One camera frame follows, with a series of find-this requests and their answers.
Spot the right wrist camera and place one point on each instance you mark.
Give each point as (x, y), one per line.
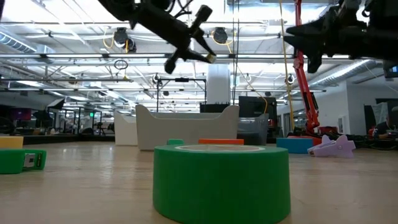
(314, 62)

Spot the black cabinet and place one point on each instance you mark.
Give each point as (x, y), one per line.
(258, 105)

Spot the person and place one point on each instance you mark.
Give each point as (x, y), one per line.
(382, 129)

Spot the white plastic bin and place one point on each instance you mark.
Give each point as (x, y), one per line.
(126, 130)

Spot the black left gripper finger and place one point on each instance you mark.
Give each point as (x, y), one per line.
(194, 55)
(202, 42)

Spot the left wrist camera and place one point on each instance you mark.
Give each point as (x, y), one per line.
(202, 17)

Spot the grey plastic bin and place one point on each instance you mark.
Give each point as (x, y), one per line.
(186, 130)

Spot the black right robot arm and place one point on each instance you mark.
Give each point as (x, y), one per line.
(382, 37)

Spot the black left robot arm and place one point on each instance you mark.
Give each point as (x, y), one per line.
(124, 7)

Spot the lilac staple remover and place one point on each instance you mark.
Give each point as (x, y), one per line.
(335, 149)

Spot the green tape roll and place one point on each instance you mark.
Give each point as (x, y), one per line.
(217, 186)

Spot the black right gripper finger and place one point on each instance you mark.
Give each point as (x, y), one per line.
(308, 43)
(311, 28)

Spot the green mini stapler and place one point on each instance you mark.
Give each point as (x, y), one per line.
(175, 142)
(12, 161)

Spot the yellow tape roll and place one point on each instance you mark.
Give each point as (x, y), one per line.
(11, 142)

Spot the white pillar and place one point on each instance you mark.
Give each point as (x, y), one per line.
(218, 84)

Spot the blue tape roll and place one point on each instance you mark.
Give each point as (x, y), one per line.
(293, 145)

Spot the orange tape roll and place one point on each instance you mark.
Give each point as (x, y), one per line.
(220, 141)

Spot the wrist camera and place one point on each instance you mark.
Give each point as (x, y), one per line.
(202, 17)
(314, 62)

